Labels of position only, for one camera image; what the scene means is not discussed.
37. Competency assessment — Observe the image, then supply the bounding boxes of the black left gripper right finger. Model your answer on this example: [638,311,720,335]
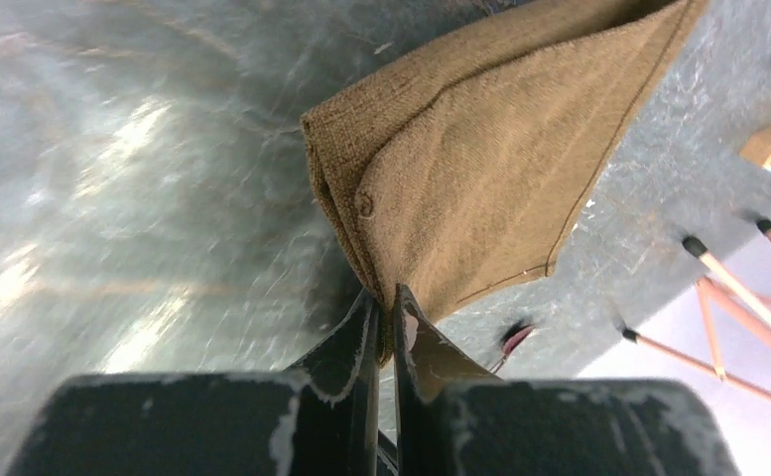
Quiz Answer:
[392,284,497,475]

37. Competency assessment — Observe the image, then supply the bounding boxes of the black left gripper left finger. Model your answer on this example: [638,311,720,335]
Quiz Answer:
[290,291,380,475]

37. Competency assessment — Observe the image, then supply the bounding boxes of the brown cloth napkin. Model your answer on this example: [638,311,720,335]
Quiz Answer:
[300,0,711,366]

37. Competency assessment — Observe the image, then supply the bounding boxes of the purple spoon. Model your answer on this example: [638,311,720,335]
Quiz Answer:
[489,319,538,374]

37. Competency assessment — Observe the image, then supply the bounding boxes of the pink tripod stand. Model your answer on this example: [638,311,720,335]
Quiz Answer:
[616,235,771,403]

